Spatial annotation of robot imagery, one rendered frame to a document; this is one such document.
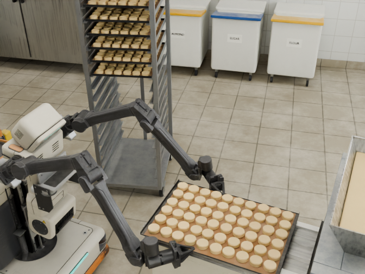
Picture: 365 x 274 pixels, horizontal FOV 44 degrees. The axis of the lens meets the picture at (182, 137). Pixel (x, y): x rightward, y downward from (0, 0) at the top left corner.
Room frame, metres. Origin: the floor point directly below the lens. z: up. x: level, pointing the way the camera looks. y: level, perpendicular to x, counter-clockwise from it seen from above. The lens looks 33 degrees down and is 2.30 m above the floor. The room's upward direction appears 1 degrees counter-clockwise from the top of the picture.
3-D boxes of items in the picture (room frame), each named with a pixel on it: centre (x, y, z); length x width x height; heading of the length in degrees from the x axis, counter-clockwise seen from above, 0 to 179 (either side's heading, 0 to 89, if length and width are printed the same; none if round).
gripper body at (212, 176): (1.75, -0.15, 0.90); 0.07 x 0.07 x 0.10; 21
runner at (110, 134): (2.99, 0.56, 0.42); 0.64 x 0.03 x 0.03; 173
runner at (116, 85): (2.99, 0.56, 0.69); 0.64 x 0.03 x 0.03; 173
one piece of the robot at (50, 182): (1.82, 0.65, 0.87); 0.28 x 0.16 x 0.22; 156
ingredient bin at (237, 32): (5.00, -0.65, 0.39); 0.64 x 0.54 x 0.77; 166
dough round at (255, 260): (1.23, -0.29, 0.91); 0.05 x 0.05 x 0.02
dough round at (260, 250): (1.28, -0.31, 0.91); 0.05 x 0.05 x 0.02
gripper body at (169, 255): (1.27, 0.06, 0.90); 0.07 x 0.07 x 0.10; 21
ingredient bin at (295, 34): (4.85, -1.29, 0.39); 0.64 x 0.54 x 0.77; 164
